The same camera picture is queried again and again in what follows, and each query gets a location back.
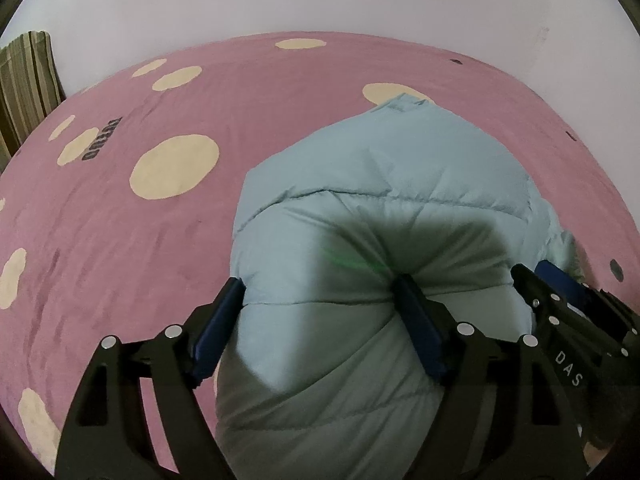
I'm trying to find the light blue puffer jacket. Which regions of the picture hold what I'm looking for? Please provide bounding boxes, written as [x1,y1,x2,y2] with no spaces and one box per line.
[216,94,582,479]

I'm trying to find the green striped pillow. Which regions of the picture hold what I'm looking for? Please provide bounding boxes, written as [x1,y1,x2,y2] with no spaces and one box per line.
[0,30,65,171]

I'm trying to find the pink polka dot bedsheet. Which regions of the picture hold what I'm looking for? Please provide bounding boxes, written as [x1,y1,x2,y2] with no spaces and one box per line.
[1,32,639,470]

